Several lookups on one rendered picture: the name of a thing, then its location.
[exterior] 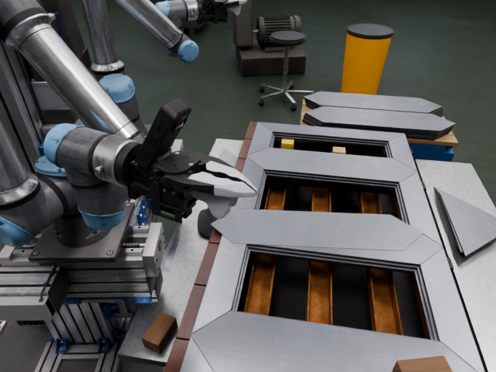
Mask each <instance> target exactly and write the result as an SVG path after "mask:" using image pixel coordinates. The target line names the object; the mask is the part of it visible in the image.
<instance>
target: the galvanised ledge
mask: <svg viewBox="0 0 496 372"><path fill-rule="evenodd" d="M242 144H243V141H241V140H232V139H216V142H215V144H214V146H213V148H212V150H211V152H210V155H209V156H214V157H216V158H218V157H219V155H220V153H221V152H222V151H223V150H224V149H227V150H228V151H229V152H231V153H232V154H233V155H235V156H236V157H237V158H238V155H239V153H240V150H241V146H242ZM207 208H208V206H207V204H206V203H205V202H204V201H200V200H198V201H196V205H195V206H194V207H193V208H192V214H191V215H189V216H188V217H187V221H186V224H185V228H184V230H183V233H182V237H181V239H180V242H179V245H178V248H177V251H176V254H175V256H174V259H173V263H172V265H171V268H170V271H169V272H167V271H162V269H163V266H164V264H165V261H166V258H167V256H168V253H169V250H170V248H171V244H172V242H173V238H174V236H175V234H176V230H177V227H178V226H179V222H178V224H177V225H176V228H175V230H174V232H173V235H172V236H171V238H170V241H169V243H168V245H167V247H166V250H165V252H164V254H163V257H162V263H161V267H160V268H161V271H162V278H163V282H162V289H161V292H160V296H159V302H152V303H141V304H140V305H139V308H138V310H137V313H136V314H135V317H134V319H133V321H132V323H131V326H130V328H129V330H128V332H127V334H126V336H125V339H124V340H123V343H122V345H121V347H120V349H119V351H118V353H117V355H118V357H119V359H122V360H127V361H132V362H139V363H144V364H149V365H157V366H162V367H165V366H166V364H167V361H168V357H169V355H170V352H171V349H172V347H173V343H174V340H175V339H176V334H177V331H178V330H179V326H180V323H181V321H182V317H183V314H184V312H185V309H186V306H187V302H188V300H189V297H190V293H191V291H192V289H193V285H194V283H195V280H196V276H197V274H198V271H199V268H200V266H201V263H202V259H203V257H204V253H205V251H206V248H207V245H208V243H209V240H210V237H204V236H203V234H202V233H200V232H199V231H198V227H197V222H198V216H199V213H200V211H201V210H203V209H207ZM160 312H162V313H165V314H168V315H170V316H172V317H175V318H176V321H177V325H178V327H177V329H176V330H175V332H174V333H173V335H172V337H171V338H170V340H169V341H168V343H167V345H166V346H165V348H164V349H163V351H162V353H160V354H159V353H157V352H155V351H152V350H151V349H148V348H146V347H145V346H144V344H143V341H142V337H143V335H144V334H145V332H146V331H147V330H148V328H149V327H150V326H151V324H152V322H153V321H154V320H155V319H156V317H157V315H158V314H159V313H160Z"/></svg>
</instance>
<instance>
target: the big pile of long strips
mask: <svg viewBox="0 0 496 372"><path fill-rule="evenodd" d="M303 98H305V103H306V107H308V108H310V109H312V110H311V111H307V112H305V114H304V115H303V120H302V122H303V123H305V124H306V125H309V126H319V127H329V128H347V129H356V130H366V131H385V132H394V133H404V134H405V136H406V138H407V139H415V140H432V141H434V140H436V139H438V138H440V137H442V136H444V135H446V134H448V133H449V132H450V131H451V130H452V127H454V126H455V123H453V122H451V121H449V120H445V119H444V118H441V117H443V116H444V115H443V113H444V112H443V107H442V106H440V105H437V104H435V103H432V102H430V101H428V100H424V99H422V98H416V97H394V96H383V95H372V94H351V93H339V92H317V93H314V94H310V95H307V96H305V97H303Z"/></svg>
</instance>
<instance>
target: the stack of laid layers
mask: <svg viewBox="0 0 496 372"><path fill-rule="evenodd" d="M275 138H278V139H288V140H305V141H314V142H330V143H339V144H349V145H366V146H375V147H384V148H385V153H386V156H387V158H393V157H392V153H391V150H390V145H389V142H388V141H383V140H374V139H356V138H347V137H329V136H320V135H310V134H293V133H283V132H274V131H273V132H272V138H271V141H270V145H269V147H270V148H273V145H274V141H275ZM266 177H275V178H283V179H297V180H306V181H313V182H327V183H336V184H344V185H358V186H366V187H380V188H388V189H394V190H395V194H396V200H397V203H398V206H399V212H400V216H401V219H402V221H403V222H405V223H407V224H409V225H410V222H409V219H408V217H407V211H406V208H405V205H404V199H403V196H402V192H401V188H400V185H399V182H391V181H382V180H375V179H360V178H351V177H344V176H328V175H320V174H312V173H297V172H289V171H281V170H266V169H264V170H263V176H262V180H261V185H260V189H259V192H258V198H257V201H256V205H255V209H258V210H260V206H261V199H262V196H263V192H264V186H265V182H266ZM441 249H443V247H442V246H441V245H440V244H438V243H436V242H435V241H433V240H432V239H430V238H428V237H427V236H426V235H424V234H423V233H422V234H421V235H420V236H419V237H418V238H417V239H416V240H415V241H414V242H413V243H412V244H411V245H410V246H409V247H408V248H407V249H406V250H405V251H393V250H375V249H342V248H325V247H291V246H275V245H260V244H247V245H246V249H245V252H244V258H243V261H242V265H241V271H240V274H239V278H238V283H237V287H236V290H235V296H234V300H233V303H232V309H231V310H230V311H238V305H239V301H240V298H241V291H242V288H243V284H244V278H245V274H246V270H247V264H248V260H249V254H250V253H258V254H264V255H275V256H281V257H287V258H299V259H304V260H310V261H322V262H328V263H334V264H345V265H352V266H363V267H369V268H375V269H386V270H393V271H399V272H410V273H414V275H415V279H416V285H417V288H418V293H419V297H420V301H421V307H422V310H423V313H424V319H425V323H426V326H427V332H428V335H429V338H430V340H435V341H440V340H439V337H438V332H437V328H436V325H435V320H434V317H433V312H432V309H431V305H430V300H429V297H428V293H427V289H426V286H425V282H424V277H423V274H422V270H421V266H420V265H421V264H423V263H424V262H425V261H426V260H428V259H429V258H431V257H432V256H433V255H434V254H436V253H437V252H438V251H440V250H441Z"/></svg>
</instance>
